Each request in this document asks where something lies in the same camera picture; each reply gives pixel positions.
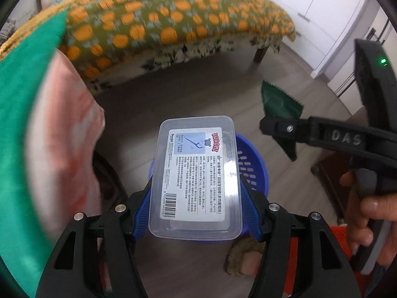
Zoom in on yellow textured blanket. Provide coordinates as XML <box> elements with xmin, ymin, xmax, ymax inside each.
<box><xmin>0</xmin><ymin>0</ymin><xmax>218</xmax><ymax>56</ymax></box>

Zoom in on brown plush slipper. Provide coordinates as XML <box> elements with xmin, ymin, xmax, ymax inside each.
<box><xmin>224</xmin><ymin>239</ymin><xmax>265</xmax><ymax>277</ymax></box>

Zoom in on brown wooden stool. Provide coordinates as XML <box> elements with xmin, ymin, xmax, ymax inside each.
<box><xmin>310</xmin><ymin>153</ymin><xmax>356</xmax><ymax>225</ymax></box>

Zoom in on dark green wrapper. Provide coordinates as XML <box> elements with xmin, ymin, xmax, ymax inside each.
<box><xmin>260</xmin><ymin>80</ymin><xmax>303</xmax><ymax>162</ymax></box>

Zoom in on white wardrobe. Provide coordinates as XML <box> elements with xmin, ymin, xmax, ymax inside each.
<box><xmin>273</xmin><ymin>0</ymin><xmax>397</xmax><ymax>115</ymax></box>

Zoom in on pink white striped cloth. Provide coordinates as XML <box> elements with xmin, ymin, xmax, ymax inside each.
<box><xmin>37</xmin><ymin>51</ymin><xmax>107</xmax><ymax>246</ymax></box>

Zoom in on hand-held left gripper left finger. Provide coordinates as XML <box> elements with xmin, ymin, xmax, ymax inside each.
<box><xmin>35</xmin><ymin>182</ymin><xmax>156</xmax><ymax>298</ymax></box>

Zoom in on orange cloth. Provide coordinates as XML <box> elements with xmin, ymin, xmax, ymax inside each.
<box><xmin>284</xmin><ymin>226</ymin><xmax>376</xmax><ymax>298</ymax></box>

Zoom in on orange print quilt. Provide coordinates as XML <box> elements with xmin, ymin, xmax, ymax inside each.
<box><xmin>59</xmin><ymin>0</ymin><xmax>297</xmax><ymax>83</ymax></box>

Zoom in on green patterned tablecloth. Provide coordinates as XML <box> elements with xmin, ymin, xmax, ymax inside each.
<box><xmin>0</xmin><ymin>11</ymin><xmax>70</xmax><ymax>291</ymax></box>

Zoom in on clear plastic box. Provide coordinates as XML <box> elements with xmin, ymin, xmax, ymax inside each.
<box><xmin>148</xmin><ymin>115</ymin><xmax>243</xmax><ymax>241</ymax></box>

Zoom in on floral bed skirt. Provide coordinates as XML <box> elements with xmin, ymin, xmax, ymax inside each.
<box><xmin>84</xmin><ymin>33</ymin><xmax>281</xmax><ymax>97</ymax></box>

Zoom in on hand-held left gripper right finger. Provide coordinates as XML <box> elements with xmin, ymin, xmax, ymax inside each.
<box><xmin>240</xmin><ymin>186</ymin><xmax>362</xmax><ymax>298</ymax></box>

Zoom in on blue plastic waste basket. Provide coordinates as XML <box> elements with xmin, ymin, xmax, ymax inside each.
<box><xmin>150</xmin><ymin>132</ymin><xmax>269</xmax><ymax>239</ymax></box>

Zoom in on wooden bed leg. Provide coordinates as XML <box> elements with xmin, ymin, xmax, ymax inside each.
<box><xmin>253</xmin><ymin>44</ymin><xmax>271</xmax><ymax>63</ymax></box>

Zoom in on person's right hand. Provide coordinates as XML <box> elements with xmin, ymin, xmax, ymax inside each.
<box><xmin>339</xmin><ymin>169</ymin><xmax>397</xmax><ymax>252</ymax></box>

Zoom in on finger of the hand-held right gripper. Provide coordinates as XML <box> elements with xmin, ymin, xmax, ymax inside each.
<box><xmin>259</xmin><ymin>115</ymin><xmax>373</xmax><ymax>162</ymax></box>

